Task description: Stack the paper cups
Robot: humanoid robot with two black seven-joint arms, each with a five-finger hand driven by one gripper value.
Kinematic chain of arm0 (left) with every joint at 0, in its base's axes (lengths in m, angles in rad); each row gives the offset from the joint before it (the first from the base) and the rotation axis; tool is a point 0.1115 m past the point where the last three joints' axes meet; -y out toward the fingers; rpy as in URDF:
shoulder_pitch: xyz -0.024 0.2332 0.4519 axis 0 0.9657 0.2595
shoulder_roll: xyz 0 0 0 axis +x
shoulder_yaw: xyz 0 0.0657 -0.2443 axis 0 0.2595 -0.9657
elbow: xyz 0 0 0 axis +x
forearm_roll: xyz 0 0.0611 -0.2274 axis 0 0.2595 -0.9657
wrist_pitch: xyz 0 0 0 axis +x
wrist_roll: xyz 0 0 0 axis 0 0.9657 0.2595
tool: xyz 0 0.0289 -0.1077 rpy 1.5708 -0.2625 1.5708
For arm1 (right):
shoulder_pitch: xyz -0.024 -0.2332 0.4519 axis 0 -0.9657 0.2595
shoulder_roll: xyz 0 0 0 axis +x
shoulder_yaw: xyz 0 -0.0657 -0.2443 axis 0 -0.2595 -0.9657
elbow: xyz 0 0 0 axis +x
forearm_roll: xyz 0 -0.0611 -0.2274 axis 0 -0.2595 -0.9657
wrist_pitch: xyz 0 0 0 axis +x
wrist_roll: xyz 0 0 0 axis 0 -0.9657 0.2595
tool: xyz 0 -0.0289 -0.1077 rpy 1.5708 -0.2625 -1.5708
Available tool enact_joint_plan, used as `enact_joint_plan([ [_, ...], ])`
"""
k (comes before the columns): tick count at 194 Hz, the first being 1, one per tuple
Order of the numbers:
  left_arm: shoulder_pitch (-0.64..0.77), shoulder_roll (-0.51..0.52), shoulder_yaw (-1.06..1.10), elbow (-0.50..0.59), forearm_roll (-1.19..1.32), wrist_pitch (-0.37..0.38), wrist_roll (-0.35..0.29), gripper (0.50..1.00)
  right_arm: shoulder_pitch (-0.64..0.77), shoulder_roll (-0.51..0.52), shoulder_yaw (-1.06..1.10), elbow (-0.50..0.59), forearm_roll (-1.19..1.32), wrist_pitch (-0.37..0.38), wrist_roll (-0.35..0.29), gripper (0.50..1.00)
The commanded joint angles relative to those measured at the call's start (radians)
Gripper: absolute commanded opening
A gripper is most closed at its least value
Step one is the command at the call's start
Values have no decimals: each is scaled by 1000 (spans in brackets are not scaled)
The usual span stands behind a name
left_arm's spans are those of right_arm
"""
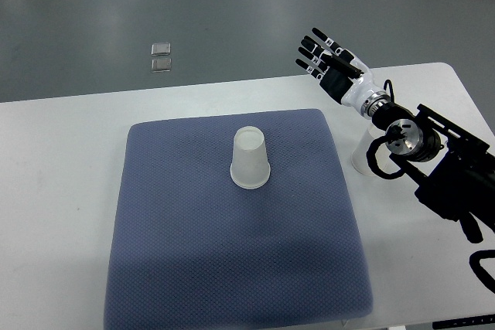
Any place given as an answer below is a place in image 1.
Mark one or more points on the white paper cup on mat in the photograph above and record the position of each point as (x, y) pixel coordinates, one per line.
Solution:
(249, 168)

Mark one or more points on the black table control panel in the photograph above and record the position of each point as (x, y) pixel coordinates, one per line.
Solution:
(464, 322)

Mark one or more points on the blue mesh fabric mat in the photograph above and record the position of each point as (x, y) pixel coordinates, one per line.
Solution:
(193, 250)

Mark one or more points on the metal floor plate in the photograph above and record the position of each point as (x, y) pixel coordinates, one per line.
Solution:
(161, 65)
(161, 49)

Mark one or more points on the lower metal floor plate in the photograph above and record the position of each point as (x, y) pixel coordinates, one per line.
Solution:
(161, 65)

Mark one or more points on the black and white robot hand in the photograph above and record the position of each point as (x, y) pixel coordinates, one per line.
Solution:
(341, 74)

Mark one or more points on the white paper cup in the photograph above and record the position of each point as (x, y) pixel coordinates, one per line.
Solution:
(249, 168)
(359, 159)

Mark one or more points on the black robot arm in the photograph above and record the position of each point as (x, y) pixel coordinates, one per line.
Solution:
(450, 166)

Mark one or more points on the upper metal floor plate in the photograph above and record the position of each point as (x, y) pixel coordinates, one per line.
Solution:
(161, 49)

